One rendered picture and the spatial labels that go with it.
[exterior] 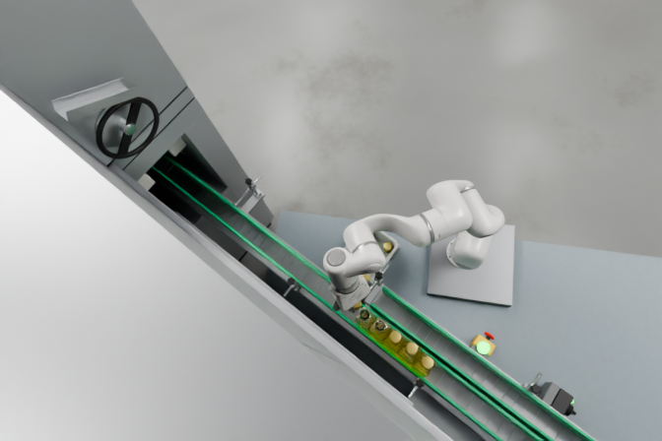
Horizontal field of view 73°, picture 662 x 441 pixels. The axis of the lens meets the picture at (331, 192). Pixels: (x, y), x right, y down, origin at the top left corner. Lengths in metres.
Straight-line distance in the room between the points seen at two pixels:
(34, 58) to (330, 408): 1.09
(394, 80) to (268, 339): 2.88
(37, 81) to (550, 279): 1.82
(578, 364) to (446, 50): 2.25
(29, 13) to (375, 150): 2.15
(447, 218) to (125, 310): 0.85
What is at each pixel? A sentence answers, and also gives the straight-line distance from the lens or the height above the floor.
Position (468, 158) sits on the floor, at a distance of 2.97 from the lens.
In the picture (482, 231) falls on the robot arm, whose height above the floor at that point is 1.38.
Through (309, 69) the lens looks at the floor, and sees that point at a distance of 3.38.
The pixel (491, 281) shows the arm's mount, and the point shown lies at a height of 0.79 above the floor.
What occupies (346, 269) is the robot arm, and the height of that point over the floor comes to 1.50.
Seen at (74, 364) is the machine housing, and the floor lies 2.13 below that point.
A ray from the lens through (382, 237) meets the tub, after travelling 1.88.
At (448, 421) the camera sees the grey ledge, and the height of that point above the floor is 0.88.
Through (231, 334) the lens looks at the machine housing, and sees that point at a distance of 0.49.
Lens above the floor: 2.59
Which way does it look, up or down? 66 degrees down
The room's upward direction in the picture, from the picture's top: 16 degrees counter-clockwise
